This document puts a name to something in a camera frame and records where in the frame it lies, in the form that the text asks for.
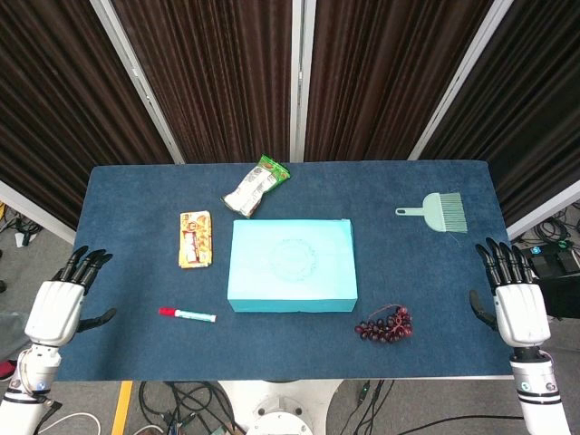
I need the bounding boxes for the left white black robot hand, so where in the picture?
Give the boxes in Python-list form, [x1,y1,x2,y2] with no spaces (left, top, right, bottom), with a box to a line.
[23,246,118,348]

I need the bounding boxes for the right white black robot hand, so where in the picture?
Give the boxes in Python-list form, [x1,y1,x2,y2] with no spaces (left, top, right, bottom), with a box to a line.
[469,237,553,350]

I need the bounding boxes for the light blue shoe box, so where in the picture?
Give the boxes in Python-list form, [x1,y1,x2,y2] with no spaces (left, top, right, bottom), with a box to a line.
[226,218,360,314]

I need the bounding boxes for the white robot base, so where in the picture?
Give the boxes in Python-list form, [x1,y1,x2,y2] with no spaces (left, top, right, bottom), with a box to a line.
[217,379,345,435]

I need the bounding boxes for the pale green hand brush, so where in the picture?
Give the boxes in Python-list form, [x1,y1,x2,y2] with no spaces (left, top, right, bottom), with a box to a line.
[394,192,469,235]

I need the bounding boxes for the orange snack packet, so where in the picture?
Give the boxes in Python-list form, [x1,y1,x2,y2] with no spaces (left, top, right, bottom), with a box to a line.
[178,210,214,271]

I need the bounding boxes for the blue table cloth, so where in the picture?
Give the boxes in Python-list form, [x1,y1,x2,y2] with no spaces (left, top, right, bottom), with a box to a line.
[53,159,522,382]

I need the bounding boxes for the yellow floor tape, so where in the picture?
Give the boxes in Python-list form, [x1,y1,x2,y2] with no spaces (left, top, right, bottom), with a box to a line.
[111,380,134,435]

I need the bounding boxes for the dark purple grape bunch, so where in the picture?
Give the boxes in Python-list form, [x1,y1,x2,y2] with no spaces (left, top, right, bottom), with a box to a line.
[354,304,414,344]

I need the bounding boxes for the red cap marker pen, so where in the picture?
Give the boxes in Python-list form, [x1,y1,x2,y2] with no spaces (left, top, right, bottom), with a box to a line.
[158,306,218,324]

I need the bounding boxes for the dark brown partition panel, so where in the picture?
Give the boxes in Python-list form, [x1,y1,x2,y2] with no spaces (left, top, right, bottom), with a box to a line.
[292,0,517,162]
[0,0,185,232]
[407,0,580,239]
[90,0,303,164]

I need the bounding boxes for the green white snack packet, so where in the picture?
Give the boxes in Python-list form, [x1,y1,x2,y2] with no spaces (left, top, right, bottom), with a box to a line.
[221,153,291,219]

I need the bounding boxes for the white floor cable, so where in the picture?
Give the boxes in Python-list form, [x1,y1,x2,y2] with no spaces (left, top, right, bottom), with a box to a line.
[43,410,103,435]

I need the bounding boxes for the black floor cable bundle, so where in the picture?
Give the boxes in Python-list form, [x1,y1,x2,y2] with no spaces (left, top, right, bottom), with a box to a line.
[138,381,237,435]

